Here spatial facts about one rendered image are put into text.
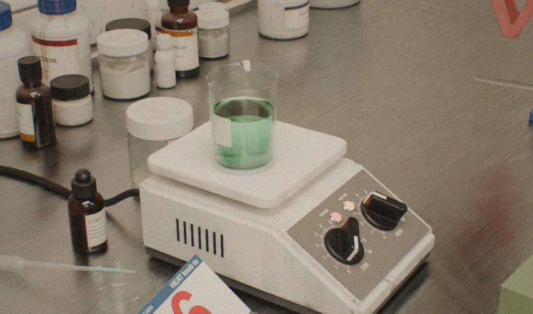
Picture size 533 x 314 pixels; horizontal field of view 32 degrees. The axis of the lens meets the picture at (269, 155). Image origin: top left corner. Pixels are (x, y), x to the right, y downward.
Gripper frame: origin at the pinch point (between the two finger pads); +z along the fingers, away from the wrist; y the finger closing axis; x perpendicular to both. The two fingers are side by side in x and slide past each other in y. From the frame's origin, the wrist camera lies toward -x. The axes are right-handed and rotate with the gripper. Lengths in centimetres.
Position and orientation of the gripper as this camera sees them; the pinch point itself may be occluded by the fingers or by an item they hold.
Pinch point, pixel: (514, 24)
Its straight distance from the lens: 102.4
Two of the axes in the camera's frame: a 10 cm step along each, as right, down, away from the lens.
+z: 0.1, 8.7, 4.9
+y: -4.4, 4.4, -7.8
